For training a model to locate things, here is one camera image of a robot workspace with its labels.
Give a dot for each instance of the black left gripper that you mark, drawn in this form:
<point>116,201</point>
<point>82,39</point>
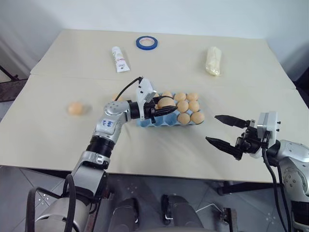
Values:
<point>149,110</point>

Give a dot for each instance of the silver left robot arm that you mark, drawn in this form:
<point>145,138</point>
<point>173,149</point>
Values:
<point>106,125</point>

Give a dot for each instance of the black table leg bar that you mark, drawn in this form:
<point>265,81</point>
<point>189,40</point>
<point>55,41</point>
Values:
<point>243,187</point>

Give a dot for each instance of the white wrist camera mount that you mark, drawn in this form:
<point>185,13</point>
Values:
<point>268,125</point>
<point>144,90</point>

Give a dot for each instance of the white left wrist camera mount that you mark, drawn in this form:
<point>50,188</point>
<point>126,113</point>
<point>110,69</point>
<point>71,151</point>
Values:
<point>144,90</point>

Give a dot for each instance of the dark rounded shape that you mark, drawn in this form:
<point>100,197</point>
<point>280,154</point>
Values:
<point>181,212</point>
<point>126,215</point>

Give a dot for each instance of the blue egg carton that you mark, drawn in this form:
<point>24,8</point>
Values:
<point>169,120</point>

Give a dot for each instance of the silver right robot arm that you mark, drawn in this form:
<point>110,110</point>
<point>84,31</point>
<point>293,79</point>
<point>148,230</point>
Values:
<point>293,157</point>

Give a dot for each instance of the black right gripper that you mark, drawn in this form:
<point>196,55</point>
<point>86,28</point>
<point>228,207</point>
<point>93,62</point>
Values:
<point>248,142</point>

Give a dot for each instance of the blue tape roll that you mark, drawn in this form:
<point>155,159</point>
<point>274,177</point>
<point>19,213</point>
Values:
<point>138,44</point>

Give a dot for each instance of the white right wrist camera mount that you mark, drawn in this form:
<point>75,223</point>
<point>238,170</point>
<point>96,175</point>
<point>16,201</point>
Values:
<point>268,125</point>

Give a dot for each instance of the clear bag of white contents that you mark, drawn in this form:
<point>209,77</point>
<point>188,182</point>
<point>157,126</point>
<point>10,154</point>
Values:
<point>213,61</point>

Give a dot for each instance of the white squeeze tube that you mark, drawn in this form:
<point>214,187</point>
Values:
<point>120,59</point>

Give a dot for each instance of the dark metal table frame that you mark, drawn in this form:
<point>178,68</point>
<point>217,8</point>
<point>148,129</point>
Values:
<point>12,88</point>

